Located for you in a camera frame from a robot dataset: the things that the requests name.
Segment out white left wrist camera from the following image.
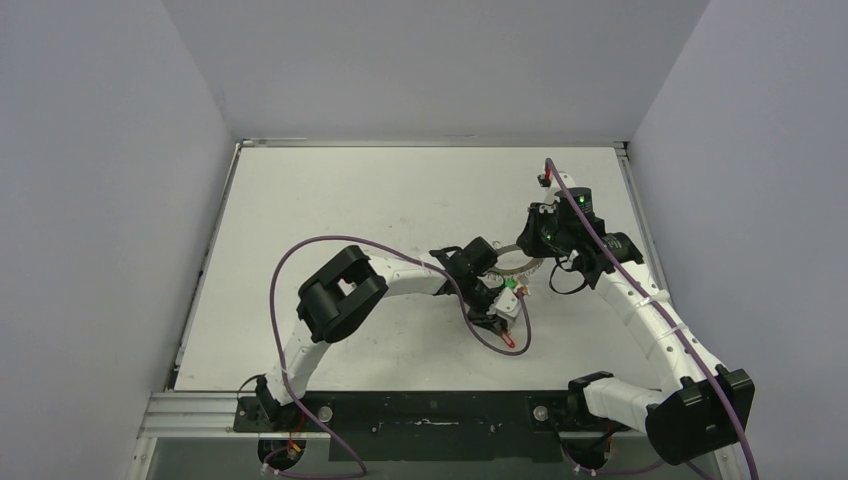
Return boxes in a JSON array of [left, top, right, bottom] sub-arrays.
[[487, 287, 522, 328]]

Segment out metal ring disc with keyrings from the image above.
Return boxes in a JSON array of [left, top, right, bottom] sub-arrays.
[[486, 242, 544, 279]]

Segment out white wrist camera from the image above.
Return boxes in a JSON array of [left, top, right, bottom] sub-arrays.
[[537, 170, 577, 205], [487, 287, 522, 328]]

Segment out aluminium frame rail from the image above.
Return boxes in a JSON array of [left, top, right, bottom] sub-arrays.
[[135, 390, 735, 440]]

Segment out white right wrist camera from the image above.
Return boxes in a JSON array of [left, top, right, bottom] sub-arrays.
[[537, 170, 577, 205]]

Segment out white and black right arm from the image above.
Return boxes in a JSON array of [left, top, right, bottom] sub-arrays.
[[517, 186, 755, 465]]

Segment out red key tag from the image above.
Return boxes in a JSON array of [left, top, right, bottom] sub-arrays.
[[501, 331, 516, 349]]

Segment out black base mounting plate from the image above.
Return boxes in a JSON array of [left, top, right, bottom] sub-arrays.
[[231, 390, 632, 464]]

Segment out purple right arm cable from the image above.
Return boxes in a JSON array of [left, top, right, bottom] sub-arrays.
[[543, 157, 762, 480]]

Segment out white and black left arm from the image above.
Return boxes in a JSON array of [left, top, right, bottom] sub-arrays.
[[255, 236, 527, 431]]

